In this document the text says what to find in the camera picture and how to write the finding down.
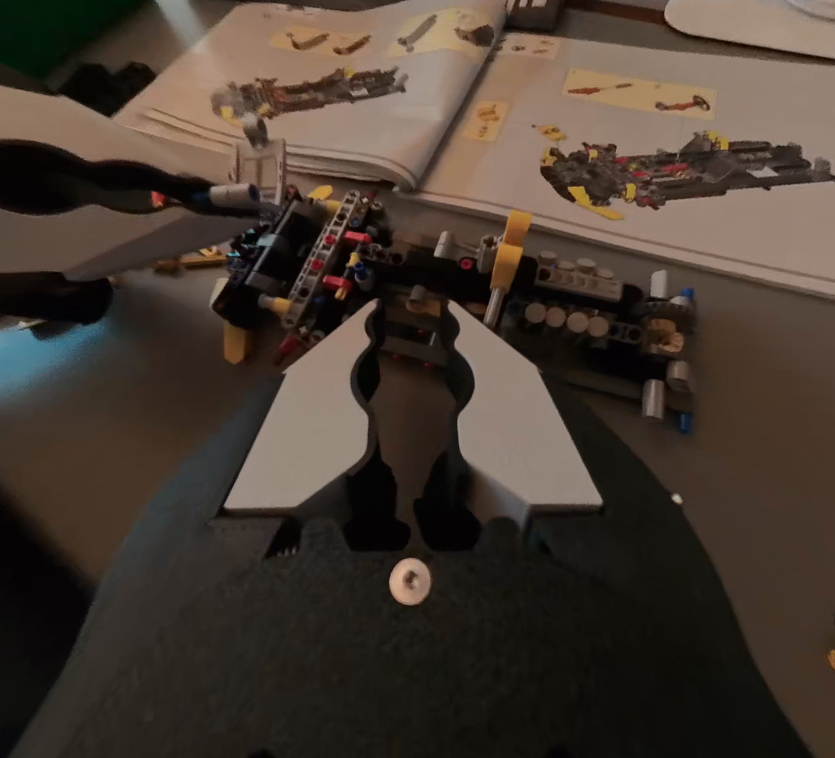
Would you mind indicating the pile of yellow lego pieces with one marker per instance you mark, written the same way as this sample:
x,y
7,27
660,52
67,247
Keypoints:
x,y
196,260

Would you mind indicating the grey lego panel piece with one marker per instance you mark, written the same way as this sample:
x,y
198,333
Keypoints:
x,y
261,167

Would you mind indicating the blue lego pin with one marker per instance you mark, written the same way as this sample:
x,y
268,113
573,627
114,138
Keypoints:
x,y
231,193

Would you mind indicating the open lego instruction booklet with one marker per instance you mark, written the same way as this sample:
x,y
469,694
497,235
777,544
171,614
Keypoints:
x,y
391,112

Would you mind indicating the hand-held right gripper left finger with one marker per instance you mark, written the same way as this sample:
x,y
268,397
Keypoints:
x,y
306,438

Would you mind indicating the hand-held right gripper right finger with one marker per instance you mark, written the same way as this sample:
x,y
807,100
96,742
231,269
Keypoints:
x,y
522,445

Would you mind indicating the black lego beams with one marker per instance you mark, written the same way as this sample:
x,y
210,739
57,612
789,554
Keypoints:
x,y
104,86

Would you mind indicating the lego car chassis model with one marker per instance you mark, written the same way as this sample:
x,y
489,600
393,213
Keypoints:
x,y
404,262

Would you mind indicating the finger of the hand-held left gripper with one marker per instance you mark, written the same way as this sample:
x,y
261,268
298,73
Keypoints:
x,y
98,131
130,242

